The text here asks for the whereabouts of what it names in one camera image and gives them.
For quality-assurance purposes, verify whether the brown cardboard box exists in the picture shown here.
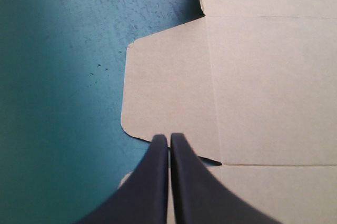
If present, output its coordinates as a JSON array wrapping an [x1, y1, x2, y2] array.
[[117, 0, 337, 224]]

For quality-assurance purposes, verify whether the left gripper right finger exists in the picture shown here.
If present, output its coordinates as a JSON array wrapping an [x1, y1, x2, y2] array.
[[170, 132, 284, 224]]

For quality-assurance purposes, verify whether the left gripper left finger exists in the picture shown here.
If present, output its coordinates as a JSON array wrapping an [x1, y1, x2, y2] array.
[[76, 134, 169, 224]]

